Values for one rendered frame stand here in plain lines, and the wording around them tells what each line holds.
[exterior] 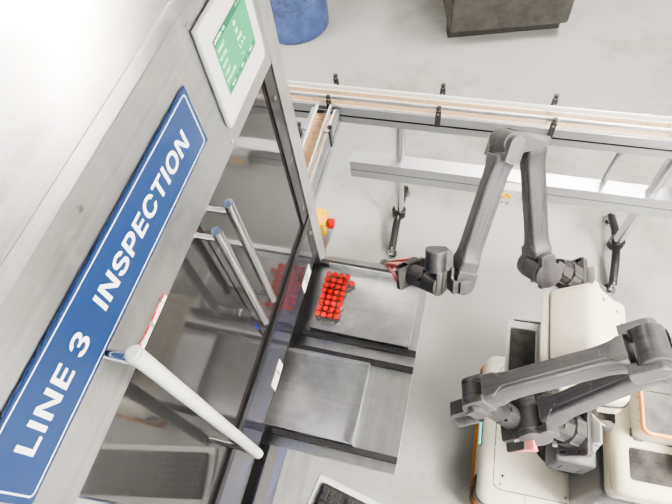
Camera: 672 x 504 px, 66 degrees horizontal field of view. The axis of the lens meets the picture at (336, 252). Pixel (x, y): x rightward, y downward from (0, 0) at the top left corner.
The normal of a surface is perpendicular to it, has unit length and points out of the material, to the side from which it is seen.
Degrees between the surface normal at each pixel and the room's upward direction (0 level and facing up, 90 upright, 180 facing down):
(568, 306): 42
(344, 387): 0
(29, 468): 90
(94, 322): 90
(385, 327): 0
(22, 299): 90
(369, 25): 0
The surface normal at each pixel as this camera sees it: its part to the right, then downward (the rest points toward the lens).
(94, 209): 0.97, 0.16
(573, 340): -0.73, -0.47
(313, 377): -0.10, -0.51
